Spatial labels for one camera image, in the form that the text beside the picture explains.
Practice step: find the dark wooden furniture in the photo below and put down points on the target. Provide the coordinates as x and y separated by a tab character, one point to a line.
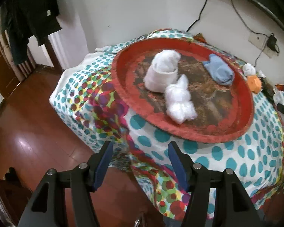
7	194

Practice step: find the dark hanging clothes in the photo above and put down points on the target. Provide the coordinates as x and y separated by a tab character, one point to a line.
26	11

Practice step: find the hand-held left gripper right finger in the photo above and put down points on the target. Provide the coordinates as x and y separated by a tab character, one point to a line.
178	167

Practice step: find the blue-grey sock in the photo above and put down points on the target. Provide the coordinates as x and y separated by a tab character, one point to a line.
219	72

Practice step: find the round red tray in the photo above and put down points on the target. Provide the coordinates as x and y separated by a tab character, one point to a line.
215	113

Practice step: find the polka dot tablecloth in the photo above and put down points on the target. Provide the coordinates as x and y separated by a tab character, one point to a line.
156	156

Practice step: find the orange rubber toy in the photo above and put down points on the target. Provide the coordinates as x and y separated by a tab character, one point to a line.
255	84

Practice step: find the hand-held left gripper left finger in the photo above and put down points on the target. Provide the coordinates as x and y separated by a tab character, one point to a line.
104	165

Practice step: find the white knotted sock bundle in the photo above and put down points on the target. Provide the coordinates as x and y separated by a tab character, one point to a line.
280	97

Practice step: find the black plug charger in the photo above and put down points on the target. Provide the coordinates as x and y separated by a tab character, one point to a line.
272	41

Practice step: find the small white crumpled cloth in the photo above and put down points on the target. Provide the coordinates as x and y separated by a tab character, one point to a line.
261	73

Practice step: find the red snack packet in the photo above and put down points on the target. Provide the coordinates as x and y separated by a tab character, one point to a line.
200	37

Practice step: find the brown wooden door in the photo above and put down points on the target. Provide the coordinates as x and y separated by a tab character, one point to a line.
2	71

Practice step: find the dark curved bar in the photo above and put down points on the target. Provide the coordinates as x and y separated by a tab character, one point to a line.
267	10

